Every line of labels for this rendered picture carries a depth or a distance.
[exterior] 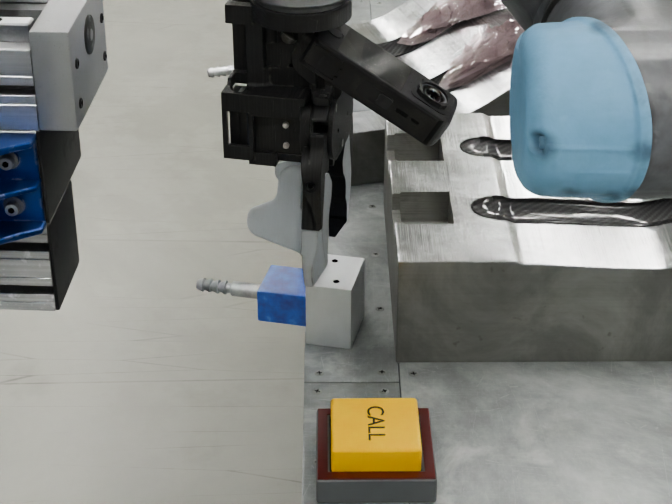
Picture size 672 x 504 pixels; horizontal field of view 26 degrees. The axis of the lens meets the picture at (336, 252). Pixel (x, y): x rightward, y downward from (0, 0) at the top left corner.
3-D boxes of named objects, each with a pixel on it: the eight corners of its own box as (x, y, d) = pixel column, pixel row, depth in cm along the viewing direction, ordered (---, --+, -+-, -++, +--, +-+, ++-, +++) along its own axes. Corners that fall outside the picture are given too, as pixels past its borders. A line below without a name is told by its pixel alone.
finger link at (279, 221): (249, 278, 110) (256, 157, 108) (326, 287, 109) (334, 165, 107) (238, 287, 107) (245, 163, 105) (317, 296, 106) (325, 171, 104)
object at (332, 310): (189, 329, 115) (185, 270, 112) (207, 296, 119) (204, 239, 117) (351, 349, 113) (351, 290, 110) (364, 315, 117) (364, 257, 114)
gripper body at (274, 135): (251, 124, 112) (246, -26, 106) (360, 135, 110) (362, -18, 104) (222, 168, 105) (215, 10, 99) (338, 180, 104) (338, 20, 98)
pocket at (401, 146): (388, 200, 123) (389, 160, 121) (386, 171, 127) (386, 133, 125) (442, 200, 123) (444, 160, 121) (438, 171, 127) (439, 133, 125)
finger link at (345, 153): (284, 202, 118) (273, 118, 111) (355, 210, 117) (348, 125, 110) (275, 230, 116) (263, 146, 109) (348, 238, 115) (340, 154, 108)
